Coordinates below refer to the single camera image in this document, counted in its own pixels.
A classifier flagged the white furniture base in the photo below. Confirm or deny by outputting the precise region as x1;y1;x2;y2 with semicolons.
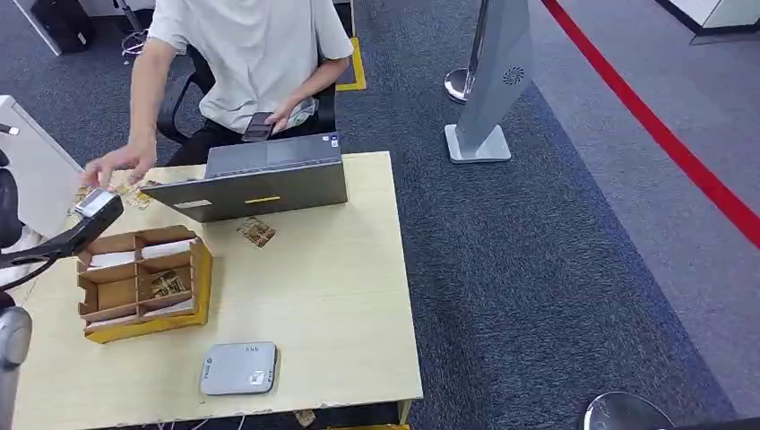
654;0;760;47

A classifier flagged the white cabinet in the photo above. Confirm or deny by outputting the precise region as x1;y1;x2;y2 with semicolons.
0;94;85;240

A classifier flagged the person's left hand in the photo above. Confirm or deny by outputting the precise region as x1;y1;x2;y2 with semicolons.
265;99;305;135

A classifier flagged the yellow floor tape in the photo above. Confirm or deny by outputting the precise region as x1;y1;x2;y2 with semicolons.
335;36;368;92

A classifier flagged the pale box device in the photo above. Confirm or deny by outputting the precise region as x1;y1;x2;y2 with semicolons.
73;187;118;219

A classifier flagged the person's right hand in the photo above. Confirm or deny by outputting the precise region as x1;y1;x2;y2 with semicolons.
82;141;160;189

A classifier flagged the white card stack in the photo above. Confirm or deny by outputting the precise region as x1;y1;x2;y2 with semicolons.
84;313;142;331
142;298;197;319
87;251;138;270
140;238;196;261

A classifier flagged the person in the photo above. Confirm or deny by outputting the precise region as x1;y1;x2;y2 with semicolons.
82;0;356;190

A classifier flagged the black office chair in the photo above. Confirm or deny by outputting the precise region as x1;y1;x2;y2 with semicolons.
156;44;338;147

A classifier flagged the brown patterned card stack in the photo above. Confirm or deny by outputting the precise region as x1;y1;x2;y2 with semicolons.
149;270;189;299

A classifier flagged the wooden card box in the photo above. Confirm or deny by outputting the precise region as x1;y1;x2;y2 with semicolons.
75;223;213;346

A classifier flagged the grey laptop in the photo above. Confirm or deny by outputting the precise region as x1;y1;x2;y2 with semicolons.
140;131;350;224

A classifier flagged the pale wooden desk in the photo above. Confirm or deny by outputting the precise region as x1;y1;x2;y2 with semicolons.
12;150;425;430

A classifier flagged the black smartphone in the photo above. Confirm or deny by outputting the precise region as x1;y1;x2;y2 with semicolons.
240;111;276;143

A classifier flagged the chrome stanchion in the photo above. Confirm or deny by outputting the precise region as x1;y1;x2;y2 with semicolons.
577;391;677;430
443;0;492;106

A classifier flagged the flat grey box device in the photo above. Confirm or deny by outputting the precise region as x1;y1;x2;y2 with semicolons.
198;340;279;398

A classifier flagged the red floor tape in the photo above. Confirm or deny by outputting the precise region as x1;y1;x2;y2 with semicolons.
539;0;760;252

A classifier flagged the black bag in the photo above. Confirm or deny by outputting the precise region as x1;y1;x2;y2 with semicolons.
30;0;98;56

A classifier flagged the black chair back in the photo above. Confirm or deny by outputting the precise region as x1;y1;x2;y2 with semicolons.
0;148;26;252

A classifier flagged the grey slanted floor stand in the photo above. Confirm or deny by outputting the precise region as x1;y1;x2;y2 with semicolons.
445;0;534;165

